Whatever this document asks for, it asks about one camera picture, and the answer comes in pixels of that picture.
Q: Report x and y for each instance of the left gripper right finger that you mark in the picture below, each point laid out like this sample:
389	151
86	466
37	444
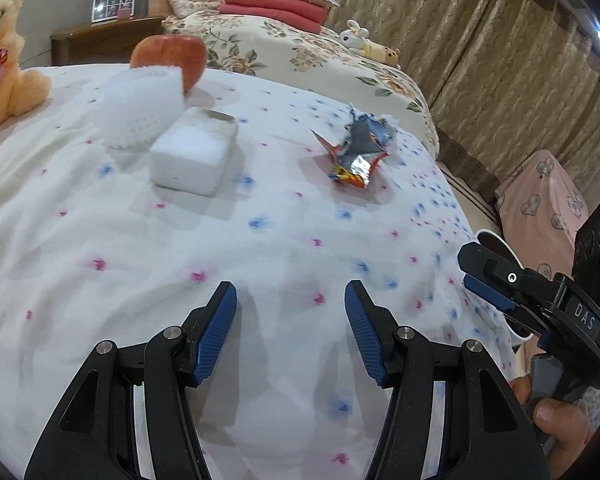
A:
485	433

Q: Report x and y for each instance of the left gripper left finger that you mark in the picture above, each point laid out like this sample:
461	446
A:
91	434

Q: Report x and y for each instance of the foil snack wrapper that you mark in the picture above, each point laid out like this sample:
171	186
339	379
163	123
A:
368	140

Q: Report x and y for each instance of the white foam block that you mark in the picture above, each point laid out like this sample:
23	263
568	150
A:
191	155

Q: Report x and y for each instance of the white foam net sleeve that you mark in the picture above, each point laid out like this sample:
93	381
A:
136	106

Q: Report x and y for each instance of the person's right hand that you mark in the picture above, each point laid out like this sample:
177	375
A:
569	425

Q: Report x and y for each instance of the pink heart cover furniture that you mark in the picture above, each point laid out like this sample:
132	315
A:
540	210

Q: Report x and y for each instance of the beige patterned curtain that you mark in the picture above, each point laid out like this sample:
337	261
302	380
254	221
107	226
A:
503	79

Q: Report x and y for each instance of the white dotted quilt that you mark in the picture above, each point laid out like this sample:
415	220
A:
91	250

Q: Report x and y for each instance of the yellow bear plush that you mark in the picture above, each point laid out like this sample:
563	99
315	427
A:
381	54

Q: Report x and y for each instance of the white bunny plush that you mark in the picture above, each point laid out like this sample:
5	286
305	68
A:
354	37

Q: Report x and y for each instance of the beige teddy bear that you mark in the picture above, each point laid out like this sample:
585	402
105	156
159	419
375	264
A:
20	90

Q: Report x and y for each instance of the wooden nightstand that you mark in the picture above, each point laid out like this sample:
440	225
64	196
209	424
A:
111	42

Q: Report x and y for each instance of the red apple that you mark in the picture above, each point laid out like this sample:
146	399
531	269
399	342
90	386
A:
189	53

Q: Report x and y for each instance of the floral bed comforter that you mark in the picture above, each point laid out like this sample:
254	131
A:
273	50

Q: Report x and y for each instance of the folded red blanket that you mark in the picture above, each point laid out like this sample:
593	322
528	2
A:
301	14

